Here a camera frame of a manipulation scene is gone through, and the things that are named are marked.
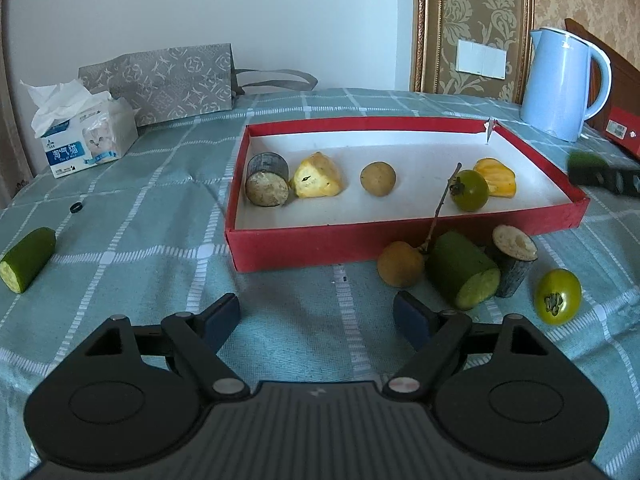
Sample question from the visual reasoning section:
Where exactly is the white wall switch panel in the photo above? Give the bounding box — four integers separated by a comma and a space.
456, 40, 507, 80

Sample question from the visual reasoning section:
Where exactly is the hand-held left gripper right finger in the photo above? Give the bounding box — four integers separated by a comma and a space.
382, 290, 586, 401

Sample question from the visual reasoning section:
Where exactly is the grey patterned paper bag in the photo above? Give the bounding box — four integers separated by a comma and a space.
78, 42, 319, 128

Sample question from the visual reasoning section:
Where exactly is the dark sugarcane piece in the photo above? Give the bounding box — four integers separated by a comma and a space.
487, 225, 539, 300

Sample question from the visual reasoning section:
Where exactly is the cut cucumber piece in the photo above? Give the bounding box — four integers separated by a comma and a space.
426, 231, 502, 311
0, 227, 57, 295

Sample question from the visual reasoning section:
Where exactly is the gold ornate wall frame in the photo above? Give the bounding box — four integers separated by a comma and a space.
411, 0, 536, 96

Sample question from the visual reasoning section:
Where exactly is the dark eggplant piece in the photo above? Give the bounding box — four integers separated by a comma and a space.
245, 152, 291, 207

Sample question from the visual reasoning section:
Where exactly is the red box with white label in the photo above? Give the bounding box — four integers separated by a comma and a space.
602, 106, 640, 163

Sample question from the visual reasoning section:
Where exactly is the cut yellow potato piece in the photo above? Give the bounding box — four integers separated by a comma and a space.
289, 151, 343, 199

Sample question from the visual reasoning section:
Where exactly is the cucumber end piece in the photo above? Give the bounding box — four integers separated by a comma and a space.
566, 151, 610, 173

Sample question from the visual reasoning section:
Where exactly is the brown wooden headboard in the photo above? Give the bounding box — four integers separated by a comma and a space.
565, 18, 640, 131

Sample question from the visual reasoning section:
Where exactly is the tissue pack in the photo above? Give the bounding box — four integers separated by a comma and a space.
20, 79, 140, 180

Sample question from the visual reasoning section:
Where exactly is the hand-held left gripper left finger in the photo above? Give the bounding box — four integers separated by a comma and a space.
47, 292, 251, 402

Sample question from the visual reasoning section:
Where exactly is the yellow jackfruit piece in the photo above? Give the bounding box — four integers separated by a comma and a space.
472, 157, 517, 198

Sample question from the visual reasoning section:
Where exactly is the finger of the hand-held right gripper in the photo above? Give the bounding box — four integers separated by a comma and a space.
569, 167, 607, 189

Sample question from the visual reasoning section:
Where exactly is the green persimmon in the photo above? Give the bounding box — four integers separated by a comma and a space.
448, 169, 490, 213
532, 268, 583, 325

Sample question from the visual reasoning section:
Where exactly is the light blue electric kettle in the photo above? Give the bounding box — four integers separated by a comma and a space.
520, 26, 612, 143

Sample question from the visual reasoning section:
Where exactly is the brown kiwi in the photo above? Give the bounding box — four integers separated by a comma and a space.
360, 161, 397, 197

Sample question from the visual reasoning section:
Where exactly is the red shallow cardboard box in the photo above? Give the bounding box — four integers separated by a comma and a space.
224, 116, 591, 274

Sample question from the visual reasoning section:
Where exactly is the brown longan with twig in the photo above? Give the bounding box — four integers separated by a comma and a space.
376, 162, 463, 288

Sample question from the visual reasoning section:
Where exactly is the green checked tablecloth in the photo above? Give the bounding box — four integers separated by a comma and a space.
0, 87, 640, 480

